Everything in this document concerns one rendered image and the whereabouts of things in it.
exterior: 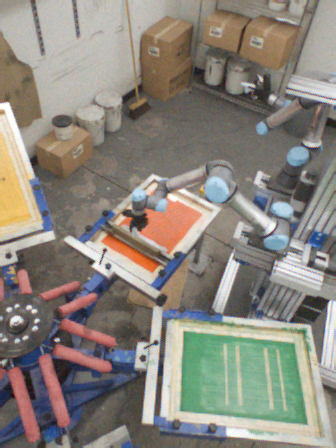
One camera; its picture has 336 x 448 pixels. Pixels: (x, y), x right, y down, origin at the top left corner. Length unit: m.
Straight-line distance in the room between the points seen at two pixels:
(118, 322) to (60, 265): 0.77
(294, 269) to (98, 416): 1.68
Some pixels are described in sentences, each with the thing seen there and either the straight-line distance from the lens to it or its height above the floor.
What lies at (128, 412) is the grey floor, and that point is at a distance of 3.02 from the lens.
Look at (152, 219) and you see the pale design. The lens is 2.61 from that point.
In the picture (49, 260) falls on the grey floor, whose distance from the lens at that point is 3.65.
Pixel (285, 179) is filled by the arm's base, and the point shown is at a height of 1.31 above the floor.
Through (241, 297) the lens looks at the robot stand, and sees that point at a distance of 3.23.
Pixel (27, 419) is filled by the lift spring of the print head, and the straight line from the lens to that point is 1.88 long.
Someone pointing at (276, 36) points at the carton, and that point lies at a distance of 4.94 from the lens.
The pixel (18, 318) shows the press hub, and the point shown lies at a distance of 1.84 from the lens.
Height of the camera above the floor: 2.92
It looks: 50 degrees down
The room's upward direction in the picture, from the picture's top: 6 degrees clockwise
